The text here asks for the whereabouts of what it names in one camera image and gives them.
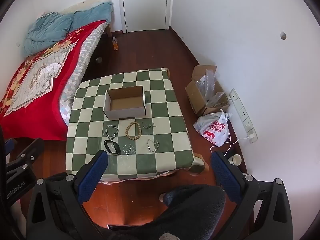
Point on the white plastic shopping bag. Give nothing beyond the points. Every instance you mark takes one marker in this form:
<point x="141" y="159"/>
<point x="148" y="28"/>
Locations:
<point x="212" y="127"/>

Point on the orange liquid bottle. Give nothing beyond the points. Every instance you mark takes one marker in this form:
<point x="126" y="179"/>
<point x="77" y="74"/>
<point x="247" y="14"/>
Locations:
<point x="115" y="44"/>

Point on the green checkered tablecloth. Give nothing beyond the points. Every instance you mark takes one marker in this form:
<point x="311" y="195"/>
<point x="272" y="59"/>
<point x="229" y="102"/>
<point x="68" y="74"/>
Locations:
<point x="170" y="135"/>

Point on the round wall hole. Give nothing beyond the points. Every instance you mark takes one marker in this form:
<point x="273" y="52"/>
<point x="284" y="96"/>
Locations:
<point x="283" y="35"/>

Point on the brown cardboard box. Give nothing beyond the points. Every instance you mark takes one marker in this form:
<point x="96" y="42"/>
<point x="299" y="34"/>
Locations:
<point x="193" y="95"/>

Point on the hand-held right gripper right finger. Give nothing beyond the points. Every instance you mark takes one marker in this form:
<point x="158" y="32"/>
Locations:
<point x="226" y="177"/>

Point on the white power strip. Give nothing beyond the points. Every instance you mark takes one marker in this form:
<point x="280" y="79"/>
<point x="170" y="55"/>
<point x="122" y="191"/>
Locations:
<point x="241" y="110"/>

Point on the wooden bed frame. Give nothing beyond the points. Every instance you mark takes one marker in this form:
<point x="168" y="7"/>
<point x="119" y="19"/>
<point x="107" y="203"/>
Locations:
<point x="109" y="30"/>

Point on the white cardboard box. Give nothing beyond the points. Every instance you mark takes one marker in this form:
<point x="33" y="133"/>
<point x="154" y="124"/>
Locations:
<point x="125" y="115"/>

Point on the red floral blanket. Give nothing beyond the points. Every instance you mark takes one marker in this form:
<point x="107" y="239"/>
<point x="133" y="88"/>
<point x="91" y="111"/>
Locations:
<point x="47" y="110"/>

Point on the white door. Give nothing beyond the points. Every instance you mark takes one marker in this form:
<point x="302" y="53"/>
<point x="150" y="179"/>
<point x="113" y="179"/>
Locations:
<point x="145" y="5"/>

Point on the person's right leg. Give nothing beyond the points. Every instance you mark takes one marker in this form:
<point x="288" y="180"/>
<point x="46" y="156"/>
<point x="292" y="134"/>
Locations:
<point x="190" y="212"/>

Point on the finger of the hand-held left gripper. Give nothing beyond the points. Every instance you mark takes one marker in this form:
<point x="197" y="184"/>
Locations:
<point x="10" y="143"/>
<point x="30" y="151"/>

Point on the white charger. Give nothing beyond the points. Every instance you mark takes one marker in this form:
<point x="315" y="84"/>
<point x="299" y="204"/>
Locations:
<point x="252" y="136"/>

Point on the white paper cup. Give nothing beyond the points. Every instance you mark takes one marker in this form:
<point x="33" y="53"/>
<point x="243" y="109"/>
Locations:
<point x="235" y="159"/>

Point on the small wooden table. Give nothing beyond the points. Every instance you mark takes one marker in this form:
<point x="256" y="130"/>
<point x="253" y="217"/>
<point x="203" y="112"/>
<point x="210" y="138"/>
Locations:
<point x="203" y="166"/>

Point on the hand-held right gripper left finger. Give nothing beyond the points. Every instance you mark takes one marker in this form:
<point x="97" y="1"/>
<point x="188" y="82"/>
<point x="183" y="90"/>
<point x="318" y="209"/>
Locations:
<point x="93" y="177"/>

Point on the clear plastic bags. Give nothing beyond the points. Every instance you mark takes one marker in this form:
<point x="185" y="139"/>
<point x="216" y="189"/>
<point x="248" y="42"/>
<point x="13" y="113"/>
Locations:
<point x="210" y="87"/>

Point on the blue quilt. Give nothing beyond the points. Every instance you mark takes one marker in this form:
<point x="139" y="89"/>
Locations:
<point x="50" y="27"/>

